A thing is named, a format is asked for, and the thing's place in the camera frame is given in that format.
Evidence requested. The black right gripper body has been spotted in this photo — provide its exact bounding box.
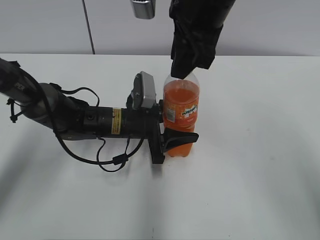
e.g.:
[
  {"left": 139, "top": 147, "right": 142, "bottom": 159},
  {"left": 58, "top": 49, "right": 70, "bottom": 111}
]
[{"left": 169, "top": 0, "right": 236, "bottom": 29}]

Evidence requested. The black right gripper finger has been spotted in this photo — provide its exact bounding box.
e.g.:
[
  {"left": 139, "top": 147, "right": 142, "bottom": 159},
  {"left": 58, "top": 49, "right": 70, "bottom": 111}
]
[
  {"left": 192, "top": 25, "right": 223, "bottom": 70},
  {"left": 170, "top": 20, "right": 199, "bottom": 79}
]

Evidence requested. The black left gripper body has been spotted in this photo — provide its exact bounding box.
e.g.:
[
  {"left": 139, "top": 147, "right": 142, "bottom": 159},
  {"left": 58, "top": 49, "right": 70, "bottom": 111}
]
[{"left": 120, "top": 99, "right": 165, "bottom": 165}]

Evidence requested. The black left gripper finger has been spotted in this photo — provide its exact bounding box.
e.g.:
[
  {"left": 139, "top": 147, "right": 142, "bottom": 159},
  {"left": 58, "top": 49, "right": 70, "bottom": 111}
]
[{"left": 161, "top": 128, "right": 199, "bottom": 153}]

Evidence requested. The orange Mirinda soda bottle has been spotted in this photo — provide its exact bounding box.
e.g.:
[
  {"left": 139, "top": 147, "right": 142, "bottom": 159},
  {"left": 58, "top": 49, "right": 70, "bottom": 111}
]
[{"left": 161, "top": 67, "right": 201, "bottom": 158}]

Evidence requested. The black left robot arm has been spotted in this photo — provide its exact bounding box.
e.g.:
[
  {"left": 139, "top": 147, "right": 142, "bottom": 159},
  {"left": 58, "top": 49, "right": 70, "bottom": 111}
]
[{"left": 0, "top": 59, "right": 199, "bottom": 164}]

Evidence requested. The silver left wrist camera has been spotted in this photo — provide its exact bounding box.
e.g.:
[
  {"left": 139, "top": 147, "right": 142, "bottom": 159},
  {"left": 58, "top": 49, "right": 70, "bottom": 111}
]
[{"left": 126, "top": 71, "right": 156, "bottom": 111}]

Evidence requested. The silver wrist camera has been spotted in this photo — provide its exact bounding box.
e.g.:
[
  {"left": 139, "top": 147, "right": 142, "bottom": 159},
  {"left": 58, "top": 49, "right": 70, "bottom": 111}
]
[
  {"left": 130, "top": 0, "right": 156, "bottom": 20},
  {"left": 126, "top": 71, "right": 156, "bottom": 111}
]

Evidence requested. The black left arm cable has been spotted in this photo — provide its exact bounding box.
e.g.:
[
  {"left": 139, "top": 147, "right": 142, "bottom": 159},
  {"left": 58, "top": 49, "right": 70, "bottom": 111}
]
[{"left": 7, "top": 84, "right": 146, "bottom": 172}]

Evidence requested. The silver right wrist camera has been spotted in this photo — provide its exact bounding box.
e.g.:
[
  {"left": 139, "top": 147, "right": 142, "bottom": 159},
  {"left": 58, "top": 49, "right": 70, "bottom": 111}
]
[{"left": 130, "top": 0, "right": 156, "bottom": 20}]

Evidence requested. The left black wall cable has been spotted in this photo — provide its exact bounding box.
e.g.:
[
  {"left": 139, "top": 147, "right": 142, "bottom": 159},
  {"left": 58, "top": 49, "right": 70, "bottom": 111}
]
[{"left": 81, "top": 0, "right": 97, "bottom": 55}]

